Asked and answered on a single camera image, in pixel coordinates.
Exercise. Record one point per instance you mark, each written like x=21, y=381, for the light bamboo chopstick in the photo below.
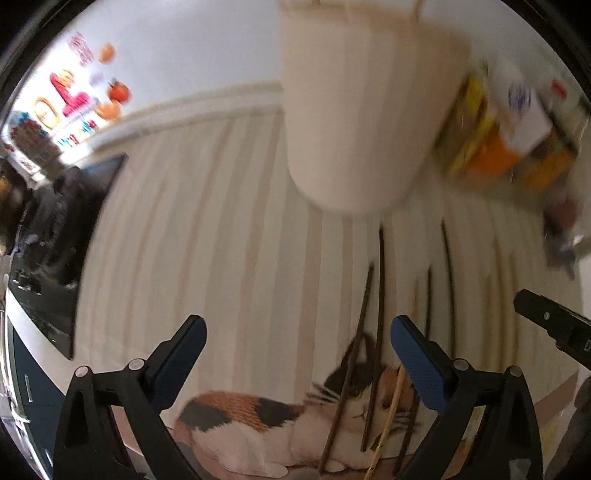
x=388, y=415

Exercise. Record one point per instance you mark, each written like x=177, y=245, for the blue base cabinet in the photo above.
x=16, y=369

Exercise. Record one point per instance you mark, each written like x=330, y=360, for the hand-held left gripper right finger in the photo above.
x=415, y=357

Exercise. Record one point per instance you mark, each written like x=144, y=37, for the yellow seasoning packet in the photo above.
x=468, y=120

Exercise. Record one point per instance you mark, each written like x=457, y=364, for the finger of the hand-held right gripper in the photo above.
x=549, y=318

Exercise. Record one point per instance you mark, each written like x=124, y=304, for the black glass gas stove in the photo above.
x=60, y=258

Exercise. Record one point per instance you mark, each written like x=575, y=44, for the white carton with blue logo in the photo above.
x=521, y=106

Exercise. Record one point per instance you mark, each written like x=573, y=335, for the colourful lettering wall sticker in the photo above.
x=60, y=110

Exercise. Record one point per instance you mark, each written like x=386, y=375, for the persimmon wall sticker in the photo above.
x=120, y=91

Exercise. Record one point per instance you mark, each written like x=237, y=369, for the cream cylindrical utensil holder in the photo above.
x=364, y=106

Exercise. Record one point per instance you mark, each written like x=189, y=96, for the red square wall sticker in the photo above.
x=82, y=48

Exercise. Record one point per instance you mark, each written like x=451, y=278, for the orange ingot wall sticker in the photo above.
x=106, y=53

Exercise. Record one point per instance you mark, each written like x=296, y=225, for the dark wooden chopstick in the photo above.
x=353, y=364
x=379, y=323
x=450, y=300

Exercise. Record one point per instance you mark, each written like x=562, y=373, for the orange seasoning packet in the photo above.
x=491, y=159

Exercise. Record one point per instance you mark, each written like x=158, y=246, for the bottle with orange label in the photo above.
x=551, y=168

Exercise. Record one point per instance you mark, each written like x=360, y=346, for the striped cat-print mat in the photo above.
x=207, y=230

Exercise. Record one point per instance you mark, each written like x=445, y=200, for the gold ingot wall sticker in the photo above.
x=108, y=110

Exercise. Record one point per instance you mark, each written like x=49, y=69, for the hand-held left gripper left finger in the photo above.
x=182, y=355

